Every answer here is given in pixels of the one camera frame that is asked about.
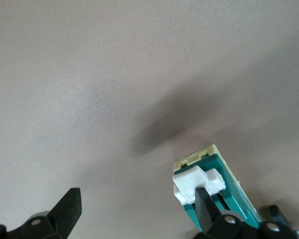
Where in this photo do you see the green load switch white lever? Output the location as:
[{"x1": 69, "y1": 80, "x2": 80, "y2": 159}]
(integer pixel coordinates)
[{"x1": 172, "y1": 144, "x2": 264, "y2": 230}]

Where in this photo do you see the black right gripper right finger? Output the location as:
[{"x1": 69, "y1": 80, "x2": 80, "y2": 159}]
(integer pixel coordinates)
[{"x1": 193, "y1": 186, "x2": 298, "y2": 239}]

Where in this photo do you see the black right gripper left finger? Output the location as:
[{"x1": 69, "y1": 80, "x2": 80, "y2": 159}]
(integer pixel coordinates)
[{"x1": 0, "y1": 187, "x2": 82, "y2": 239}]

